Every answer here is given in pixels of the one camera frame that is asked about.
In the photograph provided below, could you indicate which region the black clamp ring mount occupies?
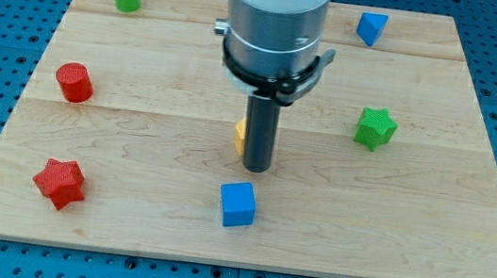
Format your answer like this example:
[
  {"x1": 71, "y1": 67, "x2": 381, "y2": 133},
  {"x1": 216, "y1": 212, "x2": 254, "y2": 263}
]
[{"x1": 222, "y1": 41, "x2": 336, "y2": 106}]

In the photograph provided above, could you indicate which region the blue cube block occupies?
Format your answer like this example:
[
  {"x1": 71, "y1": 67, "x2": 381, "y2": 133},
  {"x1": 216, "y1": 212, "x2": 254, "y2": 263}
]
[{"x1": 220, "y1": 182, "x2": 257, "y2": 227}]

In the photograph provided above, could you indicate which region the blue triangular prism block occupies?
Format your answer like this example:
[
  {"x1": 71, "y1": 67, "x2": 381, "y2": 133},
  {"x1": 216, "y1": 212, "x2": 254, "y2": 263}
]
[{"x1": 356, "y1": 12, "x2": 389, "y2": 47}]

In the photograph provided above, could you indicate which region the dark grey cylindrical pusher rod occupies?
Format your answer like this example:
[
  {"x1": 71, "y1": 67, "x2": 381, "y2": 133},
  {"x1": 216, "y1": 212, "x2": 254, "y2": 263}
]
[{"x1": 242, "y1": 96, "x2": 280, "y2": 173}]

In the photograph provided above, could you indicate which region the green star block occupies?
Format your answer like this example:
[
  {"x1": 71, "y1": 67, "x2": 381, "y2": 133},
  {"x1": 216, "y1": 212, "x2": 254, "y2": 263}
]
[{"x1": 354, "y1": 107, "x2": 398, "y2": 152}]

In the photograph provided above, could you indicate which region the yellow hexagon block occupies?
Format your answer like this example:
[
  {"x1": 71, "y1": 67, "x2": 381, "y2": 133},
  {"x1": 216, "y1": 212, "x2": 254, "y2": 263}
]
[{"x1": 234, "y1": 118, "x2": 246, "y2": 156}]

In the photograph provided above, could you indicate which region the red cylinder block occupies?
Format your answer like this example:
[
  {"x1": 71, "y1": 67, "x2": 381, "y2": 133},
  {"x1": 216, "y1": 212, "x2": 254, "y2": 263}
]
[{"x1": 56, "y1": 62, "x2": 94, "y2": 103}]

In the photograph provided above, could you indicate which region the light wooden board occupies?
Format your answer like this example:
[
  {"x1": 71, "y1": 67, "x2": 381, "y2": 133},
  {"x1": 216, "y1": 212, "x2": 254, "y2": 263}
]
[{"x1": 0, "y1": 0, "x2": 497, "y2": 278}]

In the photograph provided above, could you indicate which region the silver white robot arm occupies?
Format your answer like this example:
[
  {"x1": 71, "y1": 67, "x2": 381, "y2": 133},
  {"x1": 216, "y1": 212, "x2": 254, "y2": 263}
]
[{"x1": 214, "y1": 0, "x2": 335, "y2": 172}]

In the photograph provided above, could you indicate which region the red star block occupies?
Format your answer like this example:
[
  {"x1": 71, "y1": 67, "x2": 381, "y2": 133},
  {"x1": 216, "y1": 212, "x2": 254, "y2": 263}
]
[{"x1": 33, "y1": 158, "x2": 85, "y2": 211}]

